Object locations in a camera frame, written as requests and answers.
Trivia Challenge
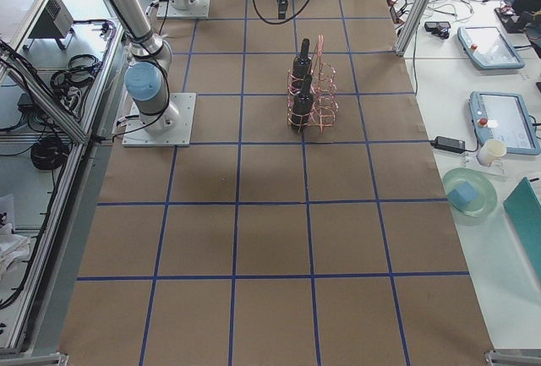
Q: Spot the dark wine bottle far end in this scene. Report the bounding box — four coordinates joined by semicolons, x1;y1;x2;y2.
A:
292;38;311;79

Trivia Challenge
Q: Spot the dark wine bottle end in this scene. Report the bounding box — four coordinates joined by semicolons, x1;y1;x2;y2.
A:
292;38;311;79
291;74;314;132

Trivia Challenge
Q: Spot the dark wine bottle near end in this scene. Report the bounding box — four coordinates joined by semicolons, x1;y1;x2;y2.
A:
291;74;314;132

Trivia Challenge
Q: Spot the far blue teach pendant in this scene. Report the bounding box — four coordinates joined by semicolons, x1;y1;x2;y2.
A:
457;26;525;70

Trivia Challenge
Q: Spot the blue teach pendant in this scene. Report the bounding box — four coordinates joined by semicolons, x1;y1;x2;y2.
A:
468;91;540;156
457;26;525;70

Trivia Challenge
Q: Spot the black power adapter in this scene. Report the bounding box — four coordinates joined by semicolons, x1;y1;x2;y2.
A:
430;136;466;154

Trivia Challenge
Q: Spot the grey metal box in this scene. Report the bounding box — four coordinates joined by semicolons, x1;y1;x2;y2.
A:
23;0;74;50

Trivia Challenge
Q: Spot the near blue teach pendant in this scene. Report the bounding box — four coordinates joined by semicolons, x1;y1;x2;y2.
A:
468;91;540;156

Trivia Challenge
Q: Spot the white paper cup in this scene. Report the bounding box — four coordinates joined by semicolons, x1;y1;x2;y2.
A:
476;139;507;167

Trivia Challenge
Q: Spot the blue foam cube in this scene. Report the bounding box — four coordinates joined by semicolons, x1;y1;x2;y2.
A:
447;181;481;212

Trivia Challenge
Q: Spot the green glass plate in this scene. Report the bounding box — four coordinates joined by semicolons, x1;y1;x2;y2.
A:
442;167;498;217

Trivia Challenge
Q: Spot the teal board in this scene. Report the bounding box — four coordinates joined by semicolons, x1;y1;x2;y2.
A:
504;177;540;284

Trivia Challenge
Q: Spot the white crumpled cloth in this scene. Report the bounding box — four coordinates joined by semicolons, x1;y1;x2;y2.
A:
0;194;31;276

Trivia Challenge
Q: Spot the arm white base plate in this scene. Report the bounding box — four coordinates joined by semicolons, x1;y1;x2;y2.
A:
156;0;210;19
122;93;196;147

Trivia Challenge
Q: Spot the copper wire wine basket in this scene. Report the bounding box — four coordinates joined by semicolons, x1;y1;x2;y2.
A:
287;34;339;133

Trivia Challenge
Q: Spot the aluminium frame post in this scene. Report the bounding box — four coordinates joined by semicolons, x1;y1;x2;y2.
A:
395;0;429;57

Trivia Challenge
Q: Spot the black coiled cable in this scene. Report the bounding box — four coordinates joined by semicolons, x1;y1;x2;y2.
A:
30;135;68;172

